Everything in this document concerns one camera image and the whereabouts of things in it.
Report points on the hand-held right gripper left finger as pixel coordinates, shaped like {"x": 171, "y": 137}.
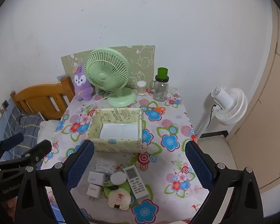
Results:
{"x": 80, "y": 165}

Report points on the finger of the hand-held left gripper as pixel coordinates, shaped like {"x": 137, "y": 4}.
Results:
{"x": 11, "y": 141}
{"x": 37, "y": 149}

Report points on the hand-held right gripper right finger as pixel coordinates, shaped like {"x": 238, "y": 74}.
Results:
{"x": 199, "y": 165}

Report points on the large white charger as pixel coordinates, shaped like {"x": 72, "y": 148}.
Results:
{"x": 95, "y": 179}

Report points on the small white charger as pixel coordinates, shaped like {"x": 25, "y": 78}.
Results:
{"x": 95, "y": 190}

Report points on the white round disc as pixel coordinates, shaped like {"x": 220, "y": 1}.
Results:
{"x": 118, "y": 178}

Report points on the yellow printed fabric storage box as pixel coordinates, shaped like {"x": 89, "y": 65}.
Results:
{"x": 116, "y": 145}

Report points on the round cream compact mirror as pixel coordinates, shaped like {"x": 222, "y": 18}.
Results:
{"x": 119, "y": 198}

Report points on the green rounded pad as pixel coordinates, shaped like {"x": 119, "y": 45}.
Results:
{"x": 126, "y": 187}

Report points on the white remote control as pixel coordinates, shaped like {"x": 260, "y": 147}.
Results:
{"x": 136, "y": 186}

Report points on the grey plaid blanket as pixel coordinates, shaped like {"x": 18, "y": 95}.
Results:
{"x": 25, "y": 126}

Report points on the white pillow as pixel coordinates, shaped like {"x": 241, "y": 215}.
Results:
{"x": 47, "y": 128}

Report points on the white soft package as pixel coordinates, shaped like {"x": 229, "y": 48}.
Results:
{"x": 105, "y": 165}

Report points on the floral tablecloth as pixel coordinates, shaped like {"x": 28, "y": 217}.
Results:
{"x": 168, "y": 126}

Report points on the white standing fan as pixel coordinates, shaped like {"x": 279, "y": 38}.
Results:
{"x": 231, "y": 107}

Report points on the orange scissors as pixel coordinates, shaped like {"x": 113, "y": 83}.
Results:
{"x": 158, "y": 109}

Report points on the purple plush toy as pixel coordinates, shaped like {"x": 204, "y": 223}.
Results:
{"x": 82, "y": 86}

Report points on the beige wooden door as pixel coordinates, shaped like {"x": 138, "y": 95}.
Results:
{"x": 270, "y": 121}

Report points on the glass jar with green lid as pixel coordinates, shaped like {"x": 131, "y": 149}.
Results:
{"x": 161, "y": 91}

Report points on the green desk fan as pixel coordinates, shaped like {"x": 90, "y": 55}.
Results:
{"x": 105, "y": 74}

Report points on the cotton swab jar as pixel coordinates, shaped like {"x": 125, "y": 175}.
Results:
{"x": 141, "y": 88}

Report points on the wall outlet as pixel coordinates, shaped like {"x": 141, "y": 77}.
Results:
{"x": 5, "y": 104}

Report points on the blue wall sticker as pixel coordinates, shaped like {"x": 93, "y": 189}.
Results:
{"x": 60, "y": 77}

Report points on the green printed wall mat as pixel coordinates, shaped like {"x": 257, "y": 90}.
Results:
{"x": 142, "y": 60}

